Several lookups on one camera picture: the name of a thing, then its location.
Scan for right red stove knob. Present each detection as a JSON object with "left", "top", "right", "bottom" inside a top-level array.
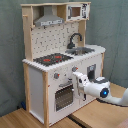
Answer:
[{"left": 71, "top": 65, "right": 79, "bottom": 73}]

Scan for wooden toy kitchen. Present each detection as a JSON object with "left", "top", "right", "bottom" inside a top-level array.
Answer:
[{"left": 22, "top": 2, "right": 105, "bottom": 128}]

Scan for red stove knob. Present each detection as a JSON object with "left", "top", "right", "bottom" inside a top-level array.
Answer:
[
  {"left": 71, "top": 65, "right": 79, "bottom": 73},
  {"left": 54, "top": 73, "right": 60, "bottom": 79}
]

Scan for black toy stovetop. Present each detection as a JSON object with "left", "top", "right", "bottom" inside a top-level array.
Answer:
[{"left": 34, "top": 53, "right": 70, "bottom": 66}]

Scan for left red stove knob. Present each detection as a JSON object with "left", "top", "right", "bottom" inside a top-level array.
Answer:
[{"left": 54, "top": 73, "right": 60, "bottom": 79}]

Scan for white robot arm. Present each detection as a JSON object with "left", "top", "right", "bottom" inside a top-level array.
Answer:
[{"left": 72, "top": 72, "right": 128, "bottom": 107}]

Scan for grey toy sink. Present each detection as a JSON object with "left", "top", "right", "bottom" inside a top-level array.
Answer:
[{"left": 65, "top": 47, "right": 95, "bottom": 55}]

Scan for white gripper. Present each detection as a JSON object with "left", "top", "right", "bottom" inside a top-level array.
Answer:
[{"left": 72, "top": 72, "right": 89, "bottom": 99}]

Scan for black toy faucet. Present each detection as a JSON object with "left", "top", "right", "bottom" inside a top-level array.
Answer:
[{"left": 67, "top": 33, "right": 82, "bottom": 49}]

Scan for white oven door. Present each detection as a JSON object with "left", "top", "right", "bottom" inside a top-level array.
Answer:
[{"left": 55, "top": 84, "right": 73, "bottom": 111}]

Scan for grey range hood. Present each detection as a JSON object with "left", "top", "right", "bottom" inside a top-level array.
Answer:
[{"left": 35, "top": 6, "right": 64, "bottom": 27}]

